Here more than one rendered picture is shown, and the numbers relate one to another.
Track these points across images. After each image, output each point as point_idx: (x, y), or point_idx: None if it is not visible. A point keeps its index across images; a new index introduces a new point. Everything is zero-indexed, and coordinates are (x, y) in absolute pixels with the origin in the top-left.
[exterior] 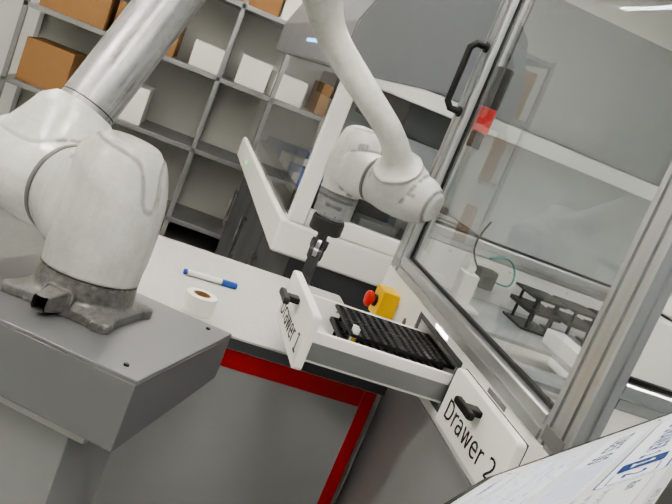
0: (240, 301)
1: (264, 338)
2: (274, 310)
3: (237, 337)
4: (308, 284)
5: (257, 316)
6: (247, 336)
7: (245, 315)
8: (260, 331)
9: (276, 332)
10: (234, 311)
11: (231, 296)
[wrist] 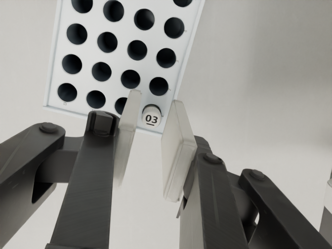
0: (46, 213)
1: (281, 165)
2: (10, 119)
3: (319, 225)
4: (260, 178)
5: (125, 174)
6: (299, 204)
7: (150, 204)
8: (238, 172)
9: (209, 129)
10: (147, 228)
11: (31, 233)
